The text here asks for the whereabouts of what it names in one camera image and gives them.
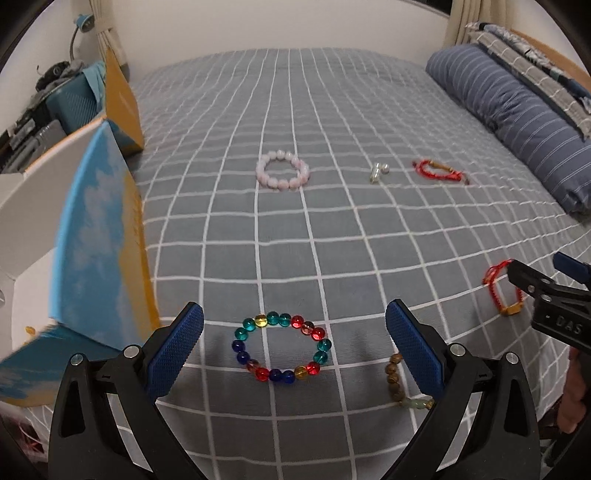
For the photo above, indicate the blue ribbed suitcase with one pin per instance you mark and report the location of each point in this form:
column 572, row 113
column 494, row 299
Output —
column 71, row 106

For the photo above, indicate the blue striped pillow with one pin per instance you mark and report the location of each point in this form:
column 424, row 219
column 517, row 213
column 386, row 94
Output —
column 503, row 106

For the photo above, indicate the blue yellow cardboard box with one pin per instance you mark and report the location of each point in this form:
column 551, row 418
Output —
column 92, row 258

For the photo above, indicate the teal cloth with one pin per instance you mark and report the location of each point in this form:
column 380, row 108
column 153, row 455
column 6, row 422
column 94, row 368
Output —
column 94, row 76

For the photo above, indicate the grey plaid folded blanket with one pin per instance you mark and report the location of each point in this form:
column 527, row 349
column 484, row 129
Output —
column 517, row 50

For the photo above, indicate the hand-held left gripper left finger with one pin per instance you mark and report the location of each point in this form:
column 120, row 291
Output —
column 178, row 346

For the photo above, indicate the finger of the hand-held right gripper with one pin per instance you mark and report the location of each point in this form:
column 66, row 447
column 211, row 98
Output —
column 528, row 279
column 572, row 267

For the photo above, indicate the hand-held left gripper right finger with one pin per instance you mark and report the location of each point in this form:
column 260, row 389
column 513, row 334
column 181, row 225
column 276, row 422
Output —
column 413, row 344

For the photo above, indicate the blue desk lamp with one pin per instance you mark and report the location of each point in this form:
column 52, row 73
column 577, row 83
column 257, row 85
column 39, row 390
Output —
column 82, row 25

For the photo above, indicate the wooden headboard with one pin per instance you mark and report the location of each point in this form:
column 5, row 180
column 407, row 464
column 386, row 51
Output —
column 554, row 48

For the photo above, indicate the grey checked bed sheet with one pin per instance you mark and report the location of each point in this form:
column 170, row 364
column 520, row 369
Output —
column 286, row 258

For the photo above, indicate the person's right hand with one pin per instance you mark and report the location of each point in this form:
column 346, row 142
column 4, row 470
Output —
column 575, row 392

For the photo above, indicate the small silver pearl jewelry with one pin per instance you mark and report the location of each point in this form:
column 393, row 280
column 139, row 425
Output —
column 376, row 173

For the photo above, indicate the cream curtain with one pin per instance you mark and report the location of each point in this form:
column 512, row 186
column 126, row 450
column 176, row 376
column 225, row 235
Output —
column 108, row 27
column 465, row 23

